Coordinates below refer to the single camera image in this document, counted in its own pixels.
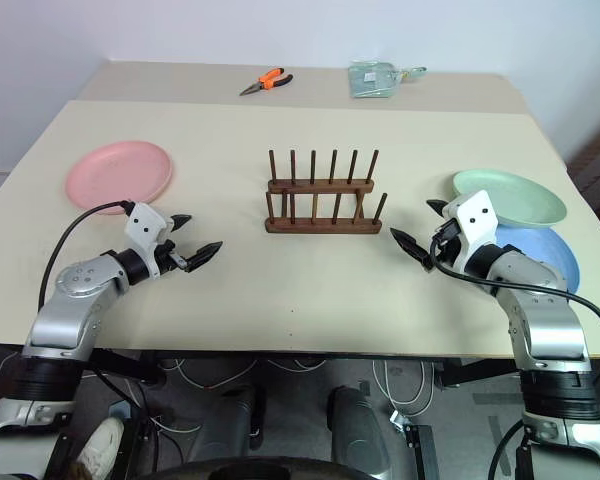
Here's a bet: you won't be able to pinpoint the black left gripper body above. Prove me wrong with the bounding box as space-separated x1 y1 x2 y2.
154 219 190 275

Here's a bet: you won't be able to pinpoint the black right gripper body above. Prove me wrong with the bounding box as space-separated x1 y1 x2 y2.
426 216 465 274

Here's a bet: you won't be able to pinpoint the wooden dish rack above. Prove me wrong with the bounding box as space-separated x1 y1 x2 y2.
263 148 389 235

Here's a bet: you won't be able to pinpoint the pink round plate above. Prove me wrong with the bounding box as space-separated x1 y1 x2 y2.
63 141 175 217

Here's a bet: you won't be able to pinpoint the green round plate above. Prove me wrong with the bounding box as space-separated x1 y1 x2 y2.
452 168 567 229

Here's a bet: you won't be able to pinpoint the blue round plate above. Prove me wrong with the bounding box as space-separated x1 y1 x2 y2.
494 224 581 296

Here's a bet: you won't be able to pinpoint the green plastic-wrapped packet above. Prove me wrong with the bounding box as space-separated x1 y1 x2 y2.
348 59 429 100

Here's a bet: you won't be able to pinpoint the dark rounded shape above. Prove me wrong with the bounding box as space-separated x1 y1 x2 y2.
326 384 407 472

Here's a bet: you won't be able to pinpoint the white shoe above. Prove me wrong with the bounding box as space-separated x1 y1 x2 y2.
74 417 127 477

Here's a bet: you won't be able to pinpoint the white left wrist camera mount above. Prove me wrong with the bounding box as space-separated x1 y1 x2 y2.
124 201 176 279

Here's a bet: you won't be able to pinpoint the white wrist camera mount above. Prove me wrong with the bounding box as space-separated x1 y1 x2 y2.
441 189 499 277
124 201 176 279

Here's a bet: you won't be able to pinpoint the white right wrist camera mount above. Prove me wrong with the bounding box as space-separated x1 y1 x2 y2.
441 189 499 277

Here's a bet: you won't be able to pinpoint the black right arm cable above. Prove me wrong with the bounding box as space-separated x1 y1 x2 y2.
428 233 600 387

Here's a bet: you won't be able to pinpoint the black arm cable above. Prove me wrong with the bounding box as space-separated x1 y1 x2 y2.
428 233 600 387
38 199 134 309

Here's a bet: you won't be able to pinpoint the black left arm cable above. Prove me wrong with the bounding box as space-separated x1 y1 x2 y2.
38 199 134 309

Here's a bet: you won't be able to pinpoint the black metal table frame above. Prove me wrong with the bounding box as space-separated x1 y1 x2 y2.
79 348 527 392

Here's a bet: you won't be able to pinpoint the white floor cable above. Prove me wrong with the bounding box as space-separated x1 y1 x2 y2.
158 356 327 394
371 358 437 417

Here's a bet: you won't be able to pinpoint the orange-handled pliers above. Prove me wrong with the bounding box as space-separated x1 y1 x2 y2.
238 68 295 97

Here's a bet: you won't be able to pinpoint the black metal floor bracket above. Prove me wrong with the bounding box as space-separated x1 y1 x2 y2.
388 409 440 480

